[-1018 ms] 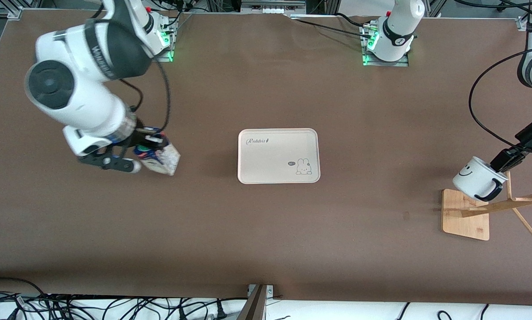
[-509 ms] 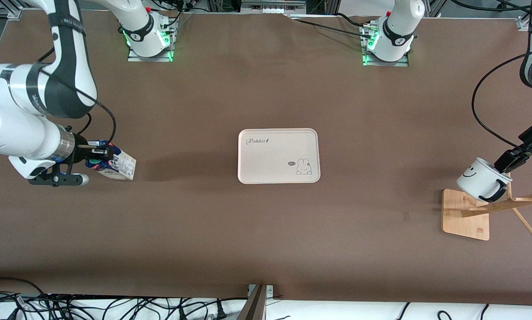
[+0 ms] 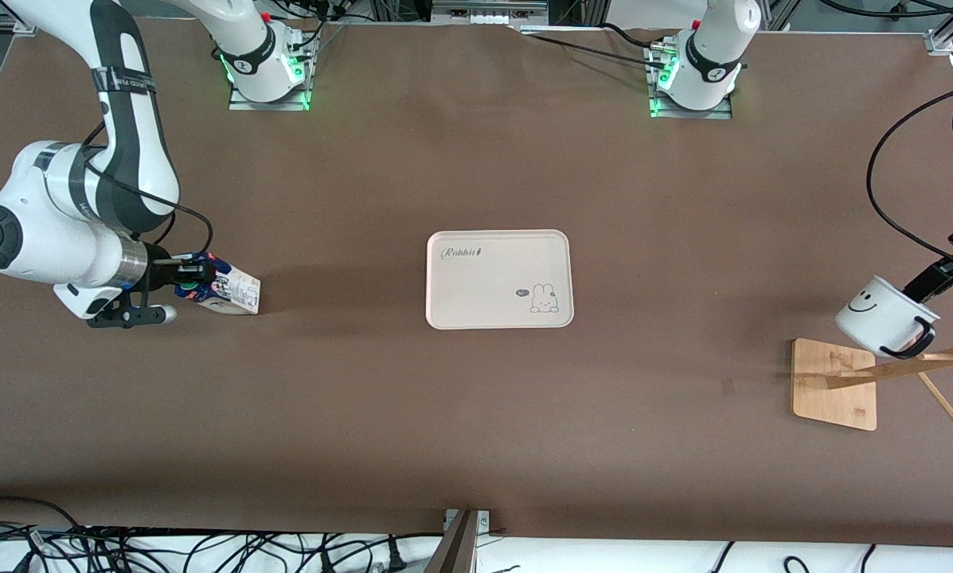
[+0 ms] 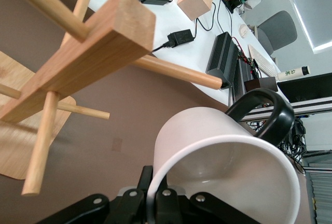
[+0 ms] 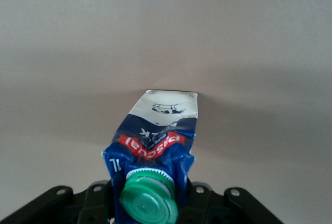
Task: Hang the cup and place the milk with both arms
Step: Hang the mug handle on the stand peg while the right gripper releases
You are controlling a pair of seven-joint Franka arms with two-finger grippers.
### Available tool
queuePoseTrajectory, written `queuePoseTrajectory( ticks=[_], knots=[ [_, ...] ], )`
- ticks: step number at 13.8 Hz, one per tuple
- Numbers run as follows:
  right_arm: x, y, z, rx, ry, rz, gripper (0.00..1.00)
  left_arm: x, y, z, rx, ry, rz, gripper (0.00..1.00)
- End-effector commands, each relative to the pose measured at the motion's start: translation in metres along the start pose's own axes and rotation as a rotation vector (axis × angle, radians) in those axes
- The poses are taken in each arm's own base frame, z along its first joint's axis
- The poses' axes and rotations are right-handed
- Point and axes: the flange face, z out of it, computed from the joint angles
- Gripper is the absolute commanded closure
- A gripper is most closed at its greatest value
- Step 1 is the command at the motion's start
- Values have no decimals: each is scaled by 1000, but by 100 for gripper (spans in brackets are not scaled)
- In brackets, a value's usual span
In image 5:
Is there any brown table cover sheet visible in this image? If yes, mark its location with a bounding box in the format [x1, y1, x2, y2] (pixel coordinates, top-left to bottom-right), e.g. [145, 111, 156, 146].
[0, 0, 332, 224]

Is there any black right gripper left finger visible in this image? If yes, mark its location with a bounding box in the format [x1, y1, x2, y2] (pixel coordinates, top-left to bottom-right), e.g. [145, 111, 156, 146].
[0, 180, 115, 224]

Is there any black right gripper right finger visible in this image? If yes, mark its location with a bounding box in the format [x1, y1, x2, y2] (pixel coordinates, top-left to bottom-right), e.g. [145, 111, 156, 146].
[178, 179, 282, 224]

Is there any blue white milk carton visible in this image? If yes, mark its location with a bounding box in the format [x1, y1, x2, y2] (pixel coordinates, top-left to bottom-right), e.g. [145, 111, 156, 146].
[101, 90, 199, 224]

